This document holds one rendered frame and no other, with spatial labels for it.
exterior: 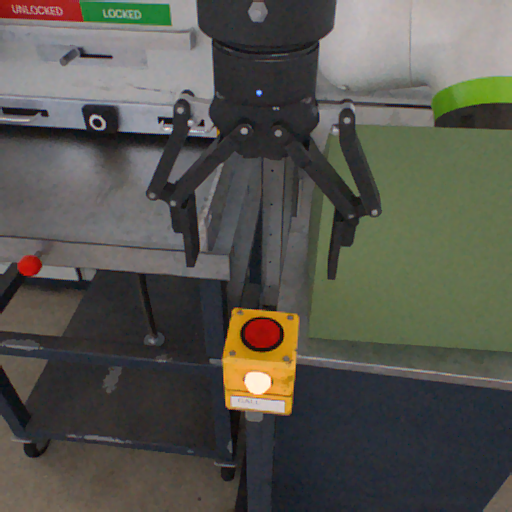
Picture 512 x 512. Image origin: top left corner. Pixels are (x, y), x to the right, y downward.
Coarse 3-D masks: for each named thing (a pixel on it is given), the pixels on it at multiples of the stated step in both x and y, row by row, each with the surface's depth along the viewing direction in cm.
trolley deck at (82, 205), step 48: (0, 144) 98; (48, 144) 98; (96, 144) 98; (144, 144) 98; (192, 144) 99; (0, 192) 85; (48, 192) 85; (96, 192) 86; (144, 192) 86; (240, 192) 86; (0, 240) 77; (48, 240) 76; (96, 240) 76; (144, 240) 76
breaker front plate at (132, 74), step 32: (96, 0) 84; (128, 0) 83; (160, 0) 82; (192, 0) 82; (0, 64) 94; (32, 64) 93; (96, 64) 91; (128, 64) 90; (160, 64) 89; (192, 64) 89; (64, 96) 96; (96, 96) 95; (128, 96) 94; (160, 96) 94
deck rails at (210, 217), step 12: (228, 168) 85; (216, 180) 88; (228, 180) 86; (216, 192) 75; (228, 192) 85; (204, 204) 82; (216, 204) 76; (204, 216) 69; (216, 216) 77; (204, 228) 77; (216, 228) 77; (204, 240) 75; (204, 252) 73
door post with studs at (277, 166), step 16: (272, 160) 139; (272, 176) 143; (272, 192) 146; (272, 208) 150; (272, 224) 154; (272, 240) 159; (272, 256) 163; (272, 272) 168; (272, 288) 173; (272, 304) 179
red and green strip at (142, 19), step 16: (0, 0) 86; (16, 0) 85; (32, 0) 85; (48, 0) 85; (64, 0) 84; (0, 16) 88; (16, 16) 87; (32, 16) 87; (48, 16) 86; (64, 16) 86; (80, 16) 86; (96, 16) 85; (112, 16) 85; (128, 16) 85; (144, 16) 84; (160, 16) 84
